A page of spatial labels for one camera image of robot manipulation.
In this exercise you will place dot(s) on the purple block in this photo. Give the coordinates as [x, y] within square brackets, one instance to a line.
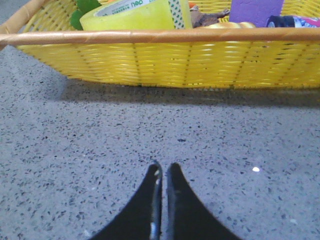
[256, 12]

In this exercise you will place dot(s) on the brown toy figure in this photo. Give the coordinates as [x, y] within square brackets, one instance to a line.
[200, 19]

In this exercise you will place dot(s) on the dark printed can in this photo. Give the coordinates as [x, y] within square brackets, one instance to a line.
[293, 21]

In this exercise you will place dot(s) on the yellow tape roll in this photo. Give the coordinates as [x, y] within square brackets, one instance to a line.
[138, 15]

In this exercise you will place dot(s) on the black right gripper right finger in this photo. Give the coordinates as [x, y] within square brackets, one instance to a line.
[188, 218]

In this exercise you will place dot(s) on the toy croissant bread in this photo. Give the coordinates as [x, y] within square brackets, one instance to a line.
[232, 25]

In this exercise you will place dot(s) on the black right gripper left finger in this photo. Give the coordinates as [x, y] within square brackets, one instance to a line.
[141, 217]

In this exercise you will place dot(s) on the yellow woven basket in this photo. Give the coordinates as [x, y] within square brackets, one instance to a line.
[227, 58]

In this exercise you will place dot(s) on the orange toy carrot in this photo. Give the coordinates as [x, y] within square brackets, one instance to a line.
[83, 7]

